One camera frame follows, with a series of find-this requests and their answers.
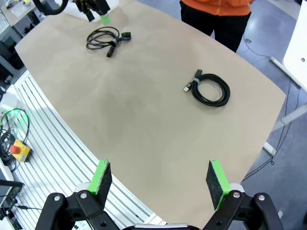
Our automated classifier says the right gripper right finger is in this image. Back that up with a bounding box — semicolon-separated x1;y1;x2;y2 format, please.
202;159;286;230

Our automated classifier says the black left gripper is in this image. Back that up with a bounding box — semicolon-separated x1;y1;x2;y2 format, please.
73;0;112;25

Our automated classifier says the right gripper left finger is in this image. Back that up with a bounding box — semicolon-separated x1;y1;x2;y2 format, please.
35;158;125;230

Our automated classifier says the black power cable with plug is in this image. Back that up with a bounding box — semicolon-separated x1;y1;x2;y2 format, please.
85;26;132;59

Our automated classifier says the black braided usb cable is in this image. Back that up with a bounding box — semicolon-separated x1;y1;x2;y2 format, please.
182;69;231;108

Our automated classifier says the clear plastic storage container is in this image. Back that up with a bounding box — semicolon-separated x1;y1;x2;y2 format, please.
64;0;121;23

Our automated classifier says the white slatted robot platform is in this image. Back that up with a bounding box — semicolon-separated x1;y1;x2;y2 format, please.
0;69;169;230

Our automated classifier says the black flat bar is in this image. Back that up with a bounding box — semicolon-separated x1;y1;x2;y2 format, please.
0;178;25;189

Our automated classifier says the yellow emergency stop button box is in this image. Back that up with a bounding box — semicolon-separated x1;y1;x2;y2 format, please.
10;139;33;163

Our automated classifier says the small clear plastic box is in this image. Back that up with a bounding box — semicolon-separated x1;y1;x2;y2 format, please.
6;0;33;18

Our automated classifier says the brown side workbench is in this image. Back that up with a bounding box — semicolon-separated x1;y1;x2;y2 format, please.
0;0;48;37

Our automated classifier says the person in orange hoodie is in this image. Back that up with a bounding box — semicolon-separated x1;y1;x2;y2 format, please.
179;0;253;54

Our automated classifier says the white desk with metal legs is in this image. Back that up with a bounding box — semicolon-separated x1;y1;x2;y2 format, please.
263;0;307;157

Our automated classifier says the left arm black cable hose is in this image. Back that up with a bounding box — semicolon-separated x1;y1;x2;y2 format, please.
32;0;69;16

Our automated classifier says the thin black cable with plug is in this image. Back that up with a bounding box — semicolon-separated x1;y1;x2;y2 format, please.
13;204;44;212

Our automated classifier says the thin black floor cable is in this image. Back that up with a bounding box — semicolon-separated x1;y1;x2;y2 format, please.
242;79;303;183

